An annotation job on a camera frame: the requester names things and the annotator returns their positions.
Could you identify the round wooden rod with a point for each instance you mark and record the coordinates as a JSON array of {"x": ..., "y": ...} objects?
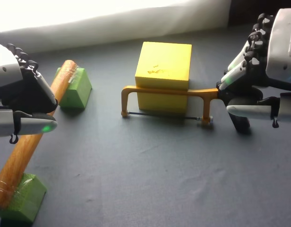
[{"x": 22, "y": 151}]

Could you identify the white backdrop cloth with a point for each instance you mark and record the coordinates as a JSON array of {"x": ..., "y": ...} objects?
[{"x": 112, "y": 23}]

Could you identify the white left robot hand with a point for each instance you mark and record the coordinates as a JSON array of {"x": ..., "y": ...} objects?
[{"x": 8, "y": 71}]

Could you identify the green support block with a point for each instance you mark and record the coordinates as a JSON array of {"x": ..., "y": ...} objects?
[
  {"x": 77, "y": 94},
  {"x": 25, "y": 201}
]

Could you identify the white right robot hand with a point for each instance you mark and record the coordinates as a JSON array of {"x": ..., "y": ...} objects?
[{"x": 281, "y": 47}]

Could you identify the yellow wooden block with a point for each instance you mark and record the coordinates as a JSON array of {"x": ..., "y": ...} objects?
[{"x": 163, "y": 63}]

